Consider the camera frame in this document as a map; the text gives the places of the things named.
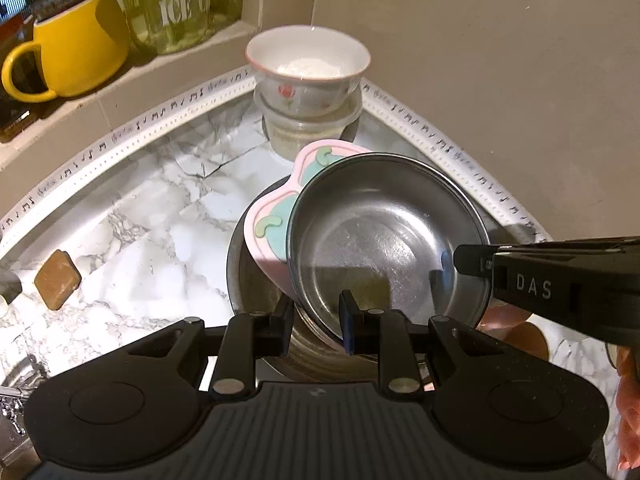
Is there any brown soap bar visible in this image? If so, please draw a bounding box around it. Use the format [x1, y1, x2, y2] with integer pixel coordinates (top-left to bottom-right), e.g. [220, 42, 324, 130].
[34, 249, 83, 311]

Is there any steel bowl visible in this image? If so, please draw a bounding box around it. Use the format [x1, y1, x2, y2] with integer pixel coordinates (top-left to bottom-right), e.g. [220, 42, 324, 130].
[226, 200, 436, 386]

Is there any person's right hand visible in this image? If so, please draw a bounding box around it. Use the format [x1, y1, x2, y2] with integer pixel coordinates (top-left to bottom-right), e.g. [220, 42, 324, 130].
[616, 345, 640, 473]

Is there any pink steel-lined handled bowl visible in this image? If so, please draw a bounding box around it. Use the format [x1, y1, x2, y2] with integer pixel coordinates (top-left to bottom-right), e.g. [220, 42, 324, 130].
[244, 140, 493, 351]

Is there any floral ceramic bowl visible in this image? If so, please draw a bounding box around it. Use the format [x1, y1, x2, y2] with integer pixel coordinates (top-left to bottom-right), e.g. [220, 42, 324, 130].
[245, 26, 372, 117]

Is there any chrome sink fitting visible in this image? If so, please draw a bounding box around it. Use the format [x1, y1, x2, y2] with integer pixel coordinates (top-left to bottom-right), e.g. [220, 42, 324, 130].
[0, 357, 51, 441]

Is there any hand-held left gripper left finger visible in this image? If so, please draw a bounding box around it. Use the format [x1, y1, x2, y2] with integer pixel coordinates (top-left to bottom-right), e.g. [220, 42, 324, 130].
[127, 292, 296, 401]

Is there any yellow mug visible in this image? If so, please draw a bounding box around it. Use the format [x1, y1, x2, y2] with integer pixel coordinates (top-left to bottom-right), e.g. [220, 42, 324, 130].
[1, 0, 132, 103]

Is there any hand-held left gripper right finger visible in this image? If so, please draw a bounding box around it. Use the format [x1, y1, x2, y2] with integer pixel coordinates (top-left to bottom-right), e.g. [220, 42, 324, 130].
[338, 289, 508, 401]

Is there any white patterned trim strip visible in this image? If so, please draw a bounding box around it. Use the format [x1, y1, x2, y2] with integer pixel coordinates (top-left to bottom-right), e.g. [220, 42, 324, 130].
[0, 67, 553, 248]

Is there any clear plastic container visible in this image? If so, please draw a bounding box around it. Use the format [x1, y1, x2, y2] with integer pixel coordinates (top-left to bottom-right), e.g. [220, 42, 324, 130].
[252, 87, 362, 161]

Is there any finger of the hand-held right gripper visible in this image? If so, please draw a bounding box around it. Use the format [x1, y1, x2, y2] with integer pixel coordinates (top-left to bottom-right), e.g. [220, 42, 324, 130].
[440, 241, 497, 278]

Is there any green glass jar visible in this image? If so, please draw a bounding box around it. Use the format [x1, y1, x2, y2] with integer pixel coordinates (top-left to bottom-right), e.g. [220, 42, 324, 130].
[112, 0, 246, 57]

